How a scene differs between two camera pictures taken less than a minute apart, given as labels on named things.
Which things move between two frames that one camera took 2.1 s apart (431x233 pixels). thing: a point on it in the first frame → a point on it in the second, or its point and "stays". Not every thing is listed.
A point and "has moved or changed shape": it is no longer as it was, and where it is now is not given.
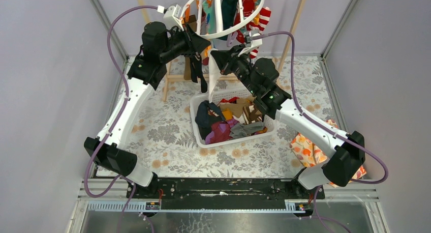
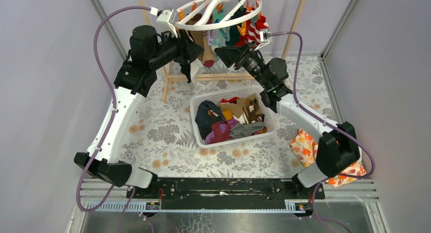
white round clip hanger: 218,32 has moved or changed shape
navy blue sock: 204,120 stays
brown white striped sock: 250,114 stays
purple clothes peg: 231,37 → 211,35
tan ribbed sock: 237,108 stays
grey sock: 240,130 stays
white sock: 214,73 → 194,66
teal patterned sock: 210,13 → 222,34
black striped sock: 196,71 → 185,69
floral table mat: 164,138 stays
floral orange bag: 309,155 stays
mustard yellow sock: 227,114 stays
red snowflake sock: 248,5 → 244,38
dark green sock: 228,2 → 235,30
